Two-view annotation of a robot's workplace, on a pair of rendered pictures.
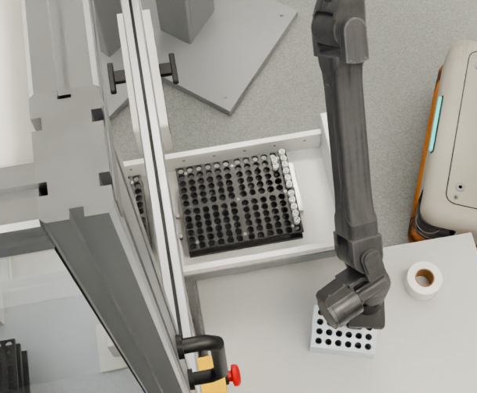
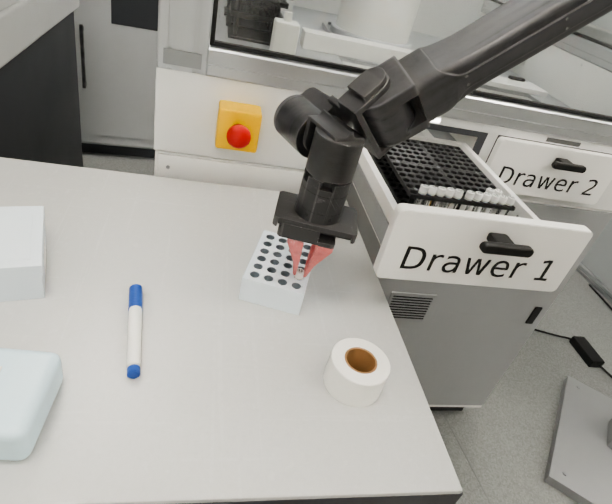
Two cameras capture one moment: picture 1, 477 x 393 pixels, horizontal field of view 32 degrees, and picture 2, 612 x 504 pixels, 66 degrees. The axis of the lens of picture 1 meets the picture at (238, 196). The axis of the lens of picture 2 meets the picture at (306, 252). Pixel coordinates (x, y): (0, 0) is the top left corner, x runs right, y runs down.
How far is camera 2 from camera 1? 1.46 m
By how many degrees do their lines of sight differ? 55
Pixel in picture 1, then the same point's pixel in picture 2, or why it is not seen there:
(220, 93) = (565, 469)
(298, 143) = not seen: hidden behind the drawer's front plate
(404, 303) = (318, 352)
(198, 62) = (590, 451)
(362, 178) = (499, 26)
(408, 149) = not seen: outside the picture
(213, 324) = not seen: hidden behind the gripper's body
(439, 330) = (270, 387)
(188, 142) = (500, 436)
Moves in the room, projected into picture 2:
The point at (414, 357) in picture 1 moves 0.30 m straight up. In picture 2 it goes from (230, 344) to (273, 100)
